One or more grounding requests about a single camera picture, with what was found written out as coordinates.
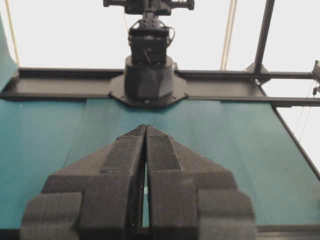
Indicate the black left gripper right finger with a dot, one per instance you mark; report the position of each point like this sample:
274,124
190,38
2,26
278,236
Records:
191,197

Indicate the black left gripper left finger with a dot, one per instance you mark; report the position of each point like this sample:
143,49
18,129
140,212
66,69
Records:
99,197

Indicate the black aluminium table frame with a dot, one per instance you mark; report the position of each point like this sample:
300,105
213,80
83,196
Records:
225,114

